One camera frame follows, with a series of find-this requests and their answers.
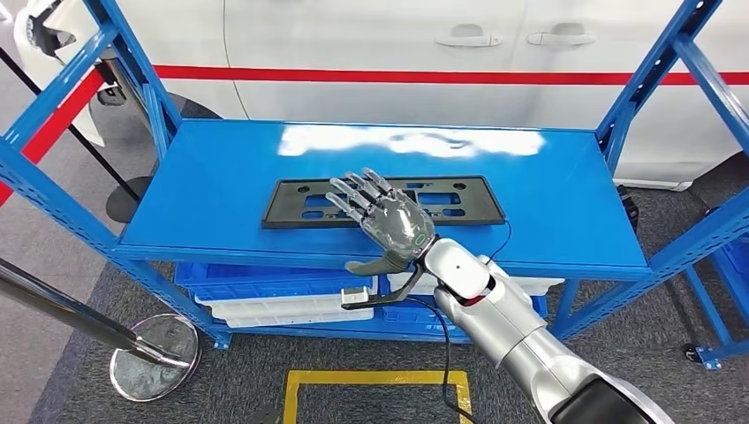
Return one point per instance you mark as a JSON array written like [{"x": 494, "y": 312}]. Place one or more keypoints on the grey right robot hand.
[{"x": 398, "y": 225}]

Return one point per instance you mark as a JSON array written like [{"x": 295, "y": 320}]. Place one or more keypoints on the black plastic frame part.
[{"x": 468, "y": 205}]

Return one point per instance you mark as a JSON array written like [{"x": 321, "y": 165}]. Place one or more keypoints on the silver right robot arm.
[{"x": 515, "y": 327}]

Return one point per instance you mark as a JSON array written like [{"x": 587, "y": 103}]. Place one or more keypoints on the red barrier belt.
[
  {"x": 409, "y": 76},
  {"x": 58, "y": 120}
]

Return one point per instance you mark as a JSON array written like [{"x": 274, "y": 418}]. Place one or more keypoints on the white car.
[{"x": 351, "y": 35}]

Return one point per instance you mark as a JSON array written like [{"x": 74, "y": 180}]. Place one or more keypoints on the black pole stanchion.
[{"x": 126, "y": 202}]

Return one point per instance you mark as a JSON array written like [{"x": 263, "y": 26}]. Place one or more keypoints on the chrome stanchion with mirror base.
[{"x": 155, "y": 363}]

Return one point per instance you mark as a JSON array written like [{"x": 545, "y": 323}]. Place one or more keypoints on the chrome stanchion with belt head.
[{"x": 111, "y": 88}]

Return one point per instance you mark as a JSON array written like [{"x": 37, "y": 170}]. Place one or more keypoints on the white curved shell object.
[{"x": 76, "y": 99}]

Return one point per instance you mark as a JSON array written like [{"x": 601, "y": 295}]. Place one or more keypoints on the pale wrist camera with bracket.
[{"x": 354, "y": 294}]

